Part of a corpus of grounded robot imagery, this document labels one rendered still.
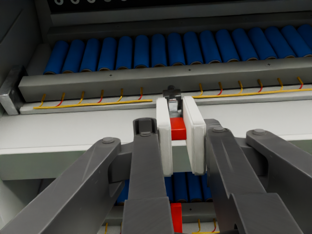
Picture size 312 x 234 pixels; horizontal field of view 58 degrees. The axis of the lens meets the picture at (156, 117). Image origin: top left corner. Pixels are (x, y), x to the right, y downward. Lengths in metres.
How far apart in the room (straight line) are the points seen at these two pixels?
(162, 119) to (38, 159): 0.16
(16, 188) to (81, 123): 0.12
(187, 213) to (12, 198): 0.21
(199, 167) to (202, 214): 0.24
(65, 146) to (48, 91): 0.07
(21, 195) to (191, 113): 0.26
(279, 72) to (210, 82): 0.07
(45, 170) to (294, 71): 0.27
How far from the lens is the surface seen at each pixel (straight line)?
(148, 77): 0.29
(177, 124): 0.20
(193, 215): 0.39
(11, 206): 0.36
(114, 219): 0.40
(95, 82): 0.30
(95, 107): 0.30
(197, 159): 0.15
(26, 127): 0.31
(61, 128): 0.29
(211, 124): 0.17
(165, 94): 0.27
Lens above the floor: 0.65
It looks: 23 degrees down
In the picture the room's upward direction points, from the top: 4 degrees counter-clockwise
